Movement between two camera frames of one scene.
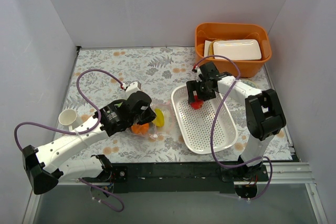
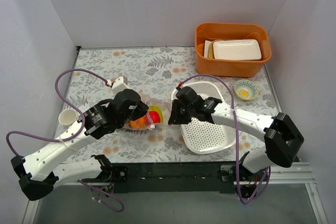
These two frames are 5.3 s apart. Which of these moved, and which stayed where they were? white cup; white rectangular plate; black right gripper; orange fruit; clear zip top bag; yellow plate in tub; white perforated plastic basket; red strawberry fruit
Moved: black right gripper; clear zip top bag; orange fruit; red strawberry fruit
Stayed: white cup; yellow plate in tub; white rectangular plate; white perforated plastic basket
